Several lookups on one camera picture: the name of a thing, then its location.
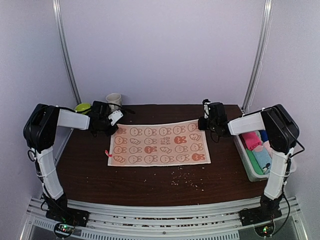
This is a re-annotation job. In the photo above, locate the orange patterned towel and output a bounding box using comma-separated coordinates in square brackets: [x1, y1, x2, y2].
[105, 119, 211, 167]

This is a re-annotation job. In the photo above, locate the pink microfiber towel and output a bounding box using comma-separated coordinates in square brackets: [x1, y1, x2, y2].
[241, 131, 262, 151]

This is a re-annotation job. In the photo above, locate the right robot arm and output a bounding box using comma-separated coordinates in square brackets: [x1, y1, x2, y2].
[198, 99, 300, 226]

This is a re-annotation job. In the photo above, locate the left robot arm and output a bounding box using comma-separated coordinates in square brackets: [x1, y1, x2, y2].
[23, 101, 124, 227]

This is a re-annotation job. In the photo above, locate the green plastic bowl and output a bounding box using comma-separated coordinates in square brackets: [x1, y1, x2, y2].
[74, 102, 91, 113]

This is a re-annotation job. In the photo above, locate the beige ceramic mug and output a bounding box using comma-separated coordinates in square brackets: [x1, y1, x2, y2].
[105, 93, 122, 112]

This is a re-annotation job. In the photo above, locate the dark blue rolled towel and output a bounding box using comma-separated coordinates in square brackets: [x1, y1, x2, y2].
[259, 130, 269, 142]

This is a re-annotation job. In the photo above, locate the light pink rolled towel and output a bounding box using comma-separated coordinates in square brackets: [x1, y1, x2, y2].
[263, 141, 272, 156]

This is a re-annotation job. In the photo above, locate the green rolled towel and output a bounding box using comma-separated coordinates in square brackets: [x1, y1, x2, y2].
[245, 149, 264, 175]

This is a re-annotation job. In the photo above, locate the blue cartoon rolled towel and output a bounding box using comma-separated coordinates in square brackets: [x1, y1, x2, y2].
[252, 145, 272, 174]

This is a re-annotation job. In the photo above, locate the white plastic basket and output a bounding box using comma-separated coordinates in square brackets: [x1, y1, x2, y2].
[233, 129, 298, 182]

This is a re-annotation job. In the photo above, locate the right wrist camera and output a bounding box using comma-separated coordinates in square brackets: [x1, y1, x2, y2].
[202, 99, 228, 123]

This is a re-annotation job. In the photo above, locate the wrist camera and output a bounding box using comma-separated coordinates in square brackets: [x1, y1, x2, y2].
[107, 110, 124, 126]
[202, 99, 228, 123]

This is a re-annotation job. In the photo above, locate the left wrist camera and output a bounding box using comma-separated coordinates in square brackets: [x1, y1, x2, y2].
[107, 110, 124, 126]

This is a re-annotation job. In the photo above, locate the right aluminium frame post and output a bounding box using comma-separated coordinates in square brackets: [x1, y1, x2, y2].
[241, 0, 274, 113]

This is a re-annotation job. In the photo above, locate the aluminium frame post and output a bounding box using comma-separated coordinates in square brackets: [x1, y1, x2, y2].
[52, 0, 81, 104]
[241, 0, 274, 113]

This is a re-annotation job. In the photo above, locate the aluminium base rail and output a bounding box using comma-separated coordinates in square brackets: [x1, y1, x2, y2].
[18, 197, 311, 240]

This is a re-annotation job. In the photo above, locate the left aluminium frame post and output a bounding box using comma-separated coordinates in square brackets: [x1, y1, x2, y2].
[52, 0, 81, 104]

